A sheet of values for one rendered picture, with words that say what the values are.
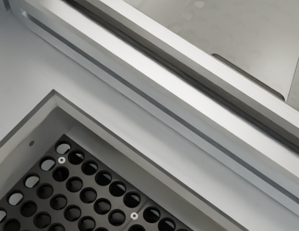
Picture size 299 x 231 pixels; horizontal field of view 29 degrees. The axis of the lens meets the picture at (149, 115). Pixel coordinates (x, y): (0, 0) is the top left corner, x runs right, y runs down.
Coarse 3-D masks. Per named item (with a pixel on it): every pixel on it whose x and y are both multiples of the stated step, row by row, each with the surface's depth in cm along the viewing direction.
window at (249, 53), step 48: (96, 0) 39; (144, 0) 35; (192, 0) 32; (240, 0) 29; (288, 0) 27; (192, 48) 35; (240, 48) 32; (288, 48) 29; (240, 96) 36; (288, 96) 32
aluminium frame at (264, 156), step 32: (0, 0) 46; (32, 0) 41; (64, 0) 41; (64, 32) 41; (96, 32) 40; (128, 32) 39; (96, 64) 42; (128, 64) 39; (160, 64) 39; (128, 96) 42; (160, 96) 38; (192, 96) 37; (224, 96) 37; (192, 128) 39; (224, 128) 36; (256, 128) 36; (224, 160) 39; (256, 160) 36; (288, 160) 35; (288, 192) 37
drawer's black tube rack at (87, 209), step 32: (64, 160) 45; (32, 192) 44; (64, 192) 44; (96, 192) 44; (0, 224) 43; (32, 224) 43; (64, 224) 43; (96, 224) 43; (128, 224) 43; (160, 224) 46
